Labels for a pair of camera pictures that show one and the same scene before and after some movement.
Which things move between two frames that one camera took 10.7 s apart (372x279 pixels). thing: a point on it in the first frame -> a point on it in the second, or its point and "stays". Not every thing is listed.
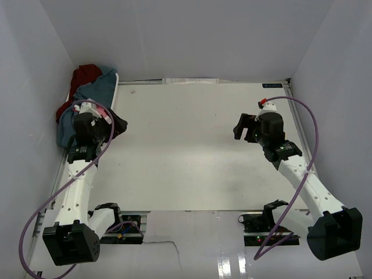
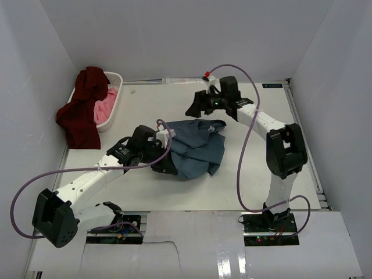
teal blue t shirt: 101,90 -> 197,147
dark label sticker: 272,85 stays
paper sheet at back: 190,81 stays
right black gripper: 246,121 -> 200,102
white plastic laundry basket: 115,91 -> 71,97
